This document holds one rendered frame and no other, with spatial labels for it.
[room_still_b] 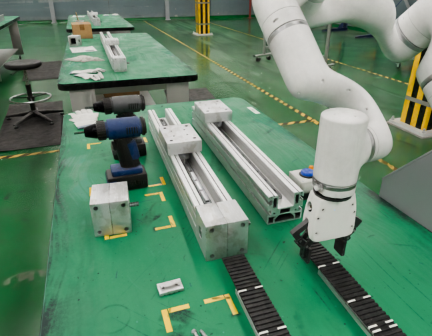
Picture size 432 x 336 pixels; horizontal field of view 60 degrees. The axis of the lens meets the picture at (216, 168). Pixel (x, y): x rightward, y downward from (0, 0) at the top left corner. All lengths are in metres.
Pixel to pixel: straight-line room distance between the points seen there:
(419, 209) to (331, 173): 0.43
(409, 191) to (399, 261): 0.23
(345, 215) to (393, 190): 0.38
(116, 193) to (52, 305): 0.30
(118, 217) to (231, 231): 0.29
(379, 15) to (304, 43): 0.36
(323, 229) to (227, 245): 0.22
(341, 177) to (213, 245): 0.32
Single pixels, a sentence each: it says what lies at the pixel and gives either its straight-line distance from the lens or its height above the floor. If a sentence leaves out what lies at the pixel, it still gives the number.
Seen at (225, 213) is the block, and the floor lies 0.87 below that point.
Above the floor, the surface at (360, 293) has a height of 0.81.
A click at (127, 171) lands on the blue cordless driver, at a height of 0.84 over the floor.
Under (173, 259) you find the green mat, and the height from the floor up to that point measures 0.78.
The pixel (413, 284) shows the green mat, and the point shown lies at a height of 0.78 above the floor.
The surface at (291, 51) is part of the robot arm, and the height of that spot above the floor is 1.23.
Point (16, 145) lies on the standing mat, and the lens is 3.85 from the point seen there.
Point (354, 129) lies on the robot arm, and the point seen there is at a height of 1.12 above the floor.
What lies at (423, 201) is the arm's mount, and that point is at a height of 0.84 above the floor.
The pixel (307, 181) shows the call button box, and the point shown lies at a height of 0.84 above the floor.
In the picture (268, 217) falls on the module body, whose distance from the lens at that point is 0.98.
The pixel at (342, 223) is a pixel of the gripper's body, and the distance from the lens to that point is 0.80.
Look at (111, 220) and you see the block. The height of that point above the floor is 0.82.
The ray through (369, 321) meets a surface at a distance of 0.76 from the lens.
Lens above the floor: 1.35
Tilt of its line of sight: 27 degrees down
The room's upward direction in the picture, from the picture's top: straight up
